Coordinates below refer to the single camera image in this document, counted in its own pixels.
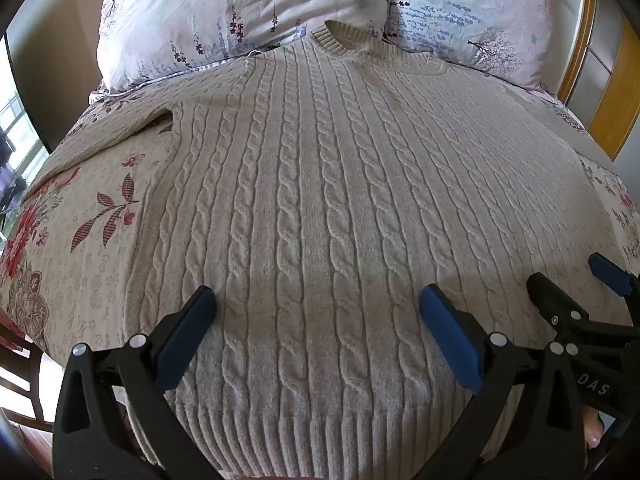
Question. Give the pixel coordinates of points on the dark wooden chair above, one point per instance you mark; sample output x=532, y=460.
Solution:
x=25, y=360

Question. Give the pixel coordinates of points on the wooden headboard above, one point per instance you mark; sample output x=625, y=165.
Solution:
x=610, y=70

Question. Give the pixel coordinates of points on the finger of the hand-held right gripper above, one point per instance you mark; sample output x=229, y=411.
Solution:
x=550, y=297
x=607, y=272

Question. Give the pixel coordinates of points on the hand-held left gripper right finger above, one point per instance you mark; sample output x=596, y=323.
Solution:
x=450, y=340

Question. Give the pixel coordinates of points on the red floral bedsheet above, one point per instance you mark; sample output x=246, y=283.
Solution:
x=90, y=260

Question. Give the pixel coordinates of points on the pink floral pillow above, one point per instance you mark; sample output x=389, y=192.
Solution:
x=200, y=15

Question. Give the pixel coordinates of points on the person's right hand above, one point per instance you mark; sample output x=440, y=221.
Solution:
x=594, y=430

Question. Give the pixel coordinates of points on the blue floral pillow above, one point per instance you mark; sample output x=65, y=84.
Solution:
x=470, y=10

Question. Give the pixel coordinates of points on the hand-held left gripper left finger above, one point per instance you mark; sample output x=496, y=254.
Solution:
x=185, y=340

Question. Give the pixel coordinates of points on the window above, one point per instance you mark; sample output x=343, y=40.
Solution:
x=15, y=135

